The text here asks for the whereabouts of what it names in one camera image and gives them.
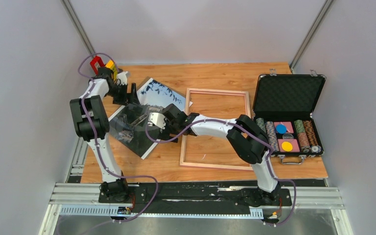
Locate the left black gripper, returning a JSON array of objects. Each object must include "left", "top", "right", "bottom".
[{"left": 106, "top": 83, "right": 141, "bottom": 106}]

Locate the Great Wall photo print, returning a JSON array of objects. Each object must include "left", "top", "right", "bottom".
[{"left": 109, "top": 77, "right": 186, "bottom": 159}]

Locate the clear acrylic sheet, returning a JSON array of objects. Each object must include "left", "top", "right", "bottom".
[{"left": 109, "top": 104, "right": 163, "bottom": 159}]

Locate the wooden picture frame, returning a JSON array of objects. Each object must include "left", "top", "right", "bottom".
[{"left": 179, "top": 88, "right": 252, "bottom": 171}]

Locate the grey backing board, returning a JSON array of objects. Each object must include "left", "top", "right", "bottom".
[{"left": 137, "top": 77, "right": 154, "bottom": 95}]

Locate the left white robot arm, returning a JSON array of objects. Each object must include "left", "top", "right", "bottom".
[{"left": 70, "top": 67, "right": 139, "bottom": 203}]

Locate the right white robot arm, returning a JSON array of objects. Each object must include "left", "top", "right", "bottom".
[{"left": 148, "top": 104, "right": 281, "bottom": 205}]

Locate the yellow small box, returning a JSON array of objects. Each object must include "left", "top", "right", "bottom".
[{"left": 105, "top": 60, "right": 118, "bottom": 81}]

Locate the red small box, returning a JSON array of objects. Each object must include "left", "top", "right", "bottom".
[{"left": 90, "top": 55, "right": 105, "bottom": 75}]

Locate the blue round chip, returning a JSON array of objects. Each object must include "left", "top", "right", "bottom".
[{"left": 275, "top": 124, "right": 287, "bottom": 134}]

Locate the black poker chip case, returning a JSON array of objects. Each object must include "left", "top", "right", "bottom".
[{"left": 253, "top": 71, "right": 326, "bottom": 165}]

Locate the yellow round chip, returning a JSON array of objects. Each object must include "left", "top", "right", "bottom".
[{"left": 281, "top": 141, "right": 293, "bottom": 152}]

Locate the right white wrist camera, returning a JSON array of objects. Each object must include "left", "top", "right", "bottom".
[{"left": 148, "top": 113, "right": 166, "bottom": 129}]

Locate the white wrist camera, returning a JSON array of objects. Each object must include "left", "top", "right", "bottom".
[
  {"left": 116, "top": 71, "right": 130, "bottom": 86},
  {"left": 148, "top": 113, "right": 166, "bottom": 129}
]

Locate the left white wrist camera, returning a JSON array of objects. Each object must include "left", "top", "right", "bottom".
[{"left": 116, "top": 71, "right": 130, "bottom": 86}]

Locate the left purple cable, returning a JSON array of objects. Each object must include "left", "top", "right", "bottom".
[{"left": 77, "top": 53, "right": 160, "bottom": 224}]

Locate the purple cable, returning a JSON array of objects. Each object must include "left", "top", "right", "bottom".
[
  {"left": 77, "top": 53, "right": 160, "bottom": 224},
  {"left": 144, "top": 118, "right": 298, "bottom": 227}
]

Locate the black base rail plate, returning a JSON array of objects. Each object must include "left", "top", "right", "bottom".
[{"left": 98, "top": 180, "right": 292, "bottom": 216}]

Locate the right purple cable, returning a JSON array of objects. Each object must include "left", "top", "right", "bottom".
[{"left": 144, "top": 118, "right": 298, "bottom": 227}]

